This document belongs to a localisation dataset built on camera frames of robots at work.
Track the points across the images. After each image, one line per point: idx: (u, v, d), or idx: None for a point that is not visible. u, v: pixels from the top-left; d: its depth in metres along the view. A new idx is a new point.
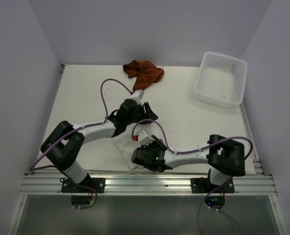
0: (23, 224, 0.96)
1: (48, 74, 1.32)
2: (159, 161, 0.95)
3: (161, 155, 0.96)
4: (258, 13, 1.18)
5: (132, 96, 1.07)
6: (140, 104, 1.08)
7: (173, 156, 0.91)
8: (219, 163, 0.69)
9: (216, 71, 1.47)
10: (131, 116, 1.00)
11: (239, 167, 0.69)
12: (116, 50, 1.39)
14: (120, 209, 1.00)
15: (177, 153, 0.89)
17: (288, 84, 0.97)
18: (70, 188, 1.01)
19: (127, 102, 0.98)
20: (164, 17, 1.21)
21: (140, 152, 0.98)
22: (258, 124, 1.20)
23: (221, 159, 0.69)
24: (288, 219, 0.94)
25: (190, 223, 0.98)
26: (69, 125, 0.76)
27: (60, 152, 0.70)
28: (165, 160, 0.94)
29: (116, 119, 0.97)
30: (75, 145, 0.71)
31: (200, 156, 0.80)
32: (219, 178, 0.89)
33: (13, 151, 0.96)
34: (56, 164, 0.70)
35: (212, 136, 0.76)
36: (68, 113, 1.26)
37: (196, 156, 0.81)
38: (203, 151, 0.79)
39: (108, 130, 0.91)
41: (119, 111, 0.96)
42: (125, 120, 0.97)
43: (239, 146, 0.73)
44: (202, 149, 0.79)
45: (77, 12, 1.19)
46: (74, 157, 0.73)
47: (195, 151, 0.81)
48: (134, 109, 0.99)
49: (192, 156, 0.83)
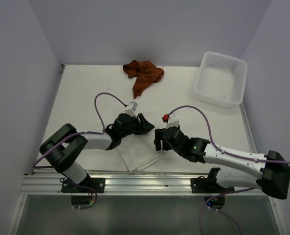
0: (23, 224, 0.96)
1: (48, 74, 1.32)
2: (195, 151, 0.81)
3: (199, 144, 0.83)
4: (259, 13, 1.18)
5: (126, 108, 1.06)
6: (134, 116, 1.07)
7: (216, 152, 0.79)
8: (273, 181, 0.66)
9: (216, 71, 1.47)
10: (126, 130, 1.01)
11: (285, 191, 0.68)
12: (116, 50, 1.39)
14: (120, 208, 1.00)
15: (223, 152, 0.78)
17: (288, 85, 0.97)
18: (70, 188, 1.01)
19: (121, 116, 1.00)
20: (164, 17, 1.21)
21: (178, 133, 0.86)
22: (258, 124, 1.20)
23: (276, 177, 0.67)
24: (288, 219, 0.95)
25: (189, 223, 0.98)
26: (73, 128, 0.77)
27: (60, 153, 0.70)
28: (203, 152, 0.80)
29: (111, 132, 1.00)
30: (76, 147, 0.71)
31: (252, 166, 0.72)
32: (229, 183, 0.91)
33: (13, 152, 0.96)
34: (55, 165, 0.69)
35: (272, 152, 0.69)
36: (68, 113, 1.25)
37: (246, 165, 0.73)
38: (257, 163, 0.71)
39: (105, 142, 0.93)
41: (113, 126, 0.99)
42: (120, 134, 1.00)
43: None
44: (257, 160, 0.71)
45: (77, 12, 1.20)
46: (74, 159, 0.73)
47: (249, 159, 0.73)
48: (128, 123, 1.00)
49: (242, 164, 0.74)
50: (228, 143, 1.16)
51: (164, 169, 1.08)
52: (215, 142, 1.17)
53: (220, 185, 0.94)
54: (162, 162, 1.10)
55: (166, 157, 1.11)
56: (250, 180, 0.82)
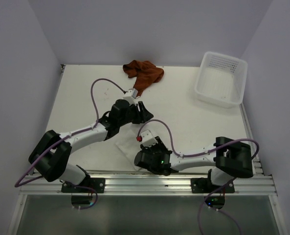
0: (23, 224, 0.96)
1: (48, 74, 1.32)
2: (165, 165, 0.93)
3: (166, 158, 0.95)
4: (259, 13, 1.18)
5: (125, 95, 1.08)
6: (133, 104, 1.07)
7: (178, 159, 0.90)
8: (227, 165, 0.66)
9: (216, 71, 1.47)
10: (124, 117, 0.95)
11: (248, 169, 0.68)
12: (116, 50, 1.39)
14: (120, 209, 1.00)
15: (183, 157, 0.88)
17: (288, 84, 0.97)
18: (70, 188, 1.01)
19: (119, 102, 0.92)
20: (164, 17, 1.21)
21: (144, 156, 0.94)
22: (258, 125, 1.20)
23: (230, 161, 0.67)
24: (288, 219, 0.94)
25: (190, 223, 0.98)
26: (55, 133, 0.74)
27: (47, 163, 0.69)
28: (169, 163, 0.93)
29: (108, 121, 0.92)
30: (61, 155, 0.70)
31: (206, 159, 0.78)
32: (221, 180, 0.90)
33: (13, 152, 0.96)
34: (44, 176, 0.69)
35: (218, 139, 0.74)
36: (68, 113, 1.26)
37: (202, 160, 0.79)
38: (210, 154, 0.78)
39: (100, 134, 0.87)
41: (110, 113, 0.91)
42: (118, 121, 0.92)
43: (245, 147, 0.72)
44: (208, 152, 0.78)
45: (77, 12, 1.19)
46: (63, 167, 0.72)
47: (202, 153, 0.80)
48: (126, 109, 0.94)
49: (199, 160, 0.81)
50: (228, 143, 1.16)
51: None
52: None
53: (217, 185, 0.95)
54: None
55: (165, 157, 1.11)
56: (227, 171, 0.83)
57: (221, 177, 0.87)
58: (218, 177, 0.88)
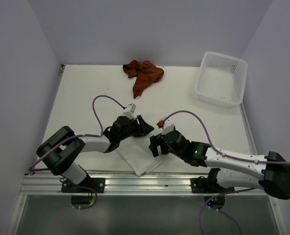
0: (23, 224, 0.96)
1: (48, 74, 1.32)
2: (197, 155, 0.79)
3: (200, 149, 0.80)
4: (259, 13, 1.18)
5: (124, 110, 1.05)
6: (133, 118, 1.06)
7: (217, 156, 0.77)
8: (275, 181, 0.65)
9: (216, 71, 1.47)
10: (125, 132, 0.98)
11: (287, 191, 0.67)
12: (116, 50, 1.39)
14: (120, 208, 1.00)
15: (224, 155, 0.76)
17: (288, 83, 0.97)
18: (71, 188, 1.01)
19: (120, 118, 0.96)
20: (164, 17, 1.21)
21: (181, 137, 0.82)
22: (258, 124, 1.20)
23: (275, 178, 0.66)
24: (288, 219, 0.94)
25: (190, 223, 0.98)
26: (71, 130, 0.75)
27: (57, 156, 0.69)
28: (204, 156, 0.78)
29: (110, 135, 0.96)
30: (74, 150, 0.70)
31: (253, 168, 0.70)
32: (230, 183, 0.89)
33: (13, 151, 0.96)
34: (52, 168, 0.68)
35: (272, 153, 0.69)
36: (68, 113, 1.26)
37: (247, 167, 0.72)
38: (258, 164, 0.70)
39: (103, 144, 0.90)
41: (112, 128, 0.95)
42: (119, 137, 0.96)
43: None
44: (258, 162, 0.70)
45: (76, 12, 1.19)
46: (71, 162, 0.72)
47: (250, 161, 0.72)
48: (128, 126, 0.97)
49: (243, 166, 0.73)
50: (229, 143, 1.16)
51: (164, 169, 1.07)
52: (215, 141, 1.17)
53: (220, 185, 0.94)
54: (162, 163, 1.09)
55: (166, 160, 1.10)
56: (252, 181, 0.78)
57: (234, 182, 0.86)
58: (230, 181, 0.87)
